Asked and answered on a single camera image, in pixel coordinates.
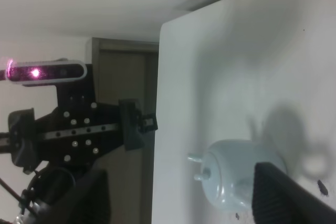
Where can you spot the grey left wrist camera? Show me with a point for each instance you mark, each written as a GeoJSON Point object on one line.
{"type": "Point", "coordinates": [40, 73]}

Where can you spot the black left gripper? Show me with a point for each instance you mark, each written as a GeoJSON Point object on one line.
{"type": "Point", "coordinates": [79, 130]}

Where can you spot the brown wooden door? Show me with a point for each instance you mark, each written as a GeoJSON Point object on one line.
{"type": "Point", "coordinates": [125, 74]}

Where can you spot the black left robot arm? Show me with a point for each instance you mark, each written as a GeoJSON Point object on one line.
{"type": "Point", "coordinates": [62, 193]}

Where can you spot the pale blue porcelain teapot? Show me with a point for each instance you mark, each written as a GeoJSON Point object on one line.
{"type": "Point", "coordinates": [227, 172]}

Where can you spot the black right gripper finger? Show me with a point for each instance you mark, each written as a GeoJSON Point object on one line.
{"type": "Point", "coordinates": [279, 199]}

